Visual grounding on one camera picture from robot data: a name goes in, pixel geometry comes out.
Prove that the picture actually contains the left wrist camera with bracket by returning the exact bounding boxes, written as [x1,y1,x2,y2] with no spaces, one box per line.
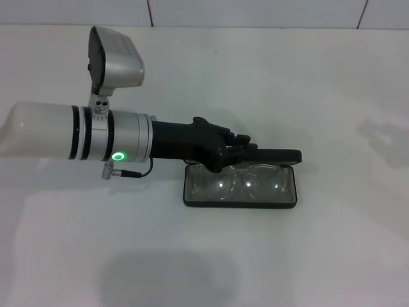
[88,26,145,121]

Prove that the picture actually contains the black glasses case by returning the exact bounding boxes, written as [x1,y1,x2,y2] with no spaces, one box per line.
[183,148,303,210]

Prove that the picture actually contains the clear white glasses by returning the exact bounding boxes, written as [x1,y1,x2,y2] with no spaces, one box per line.
[190,163,293,202]

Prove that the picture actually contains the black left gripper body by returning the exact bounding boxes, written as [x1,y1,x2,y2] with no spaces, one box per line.
[150,116,231,173]

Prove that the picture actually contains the left gripper cable with plug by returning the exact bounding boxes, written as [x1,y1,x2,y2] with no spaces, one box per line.
[101,159,153,182]

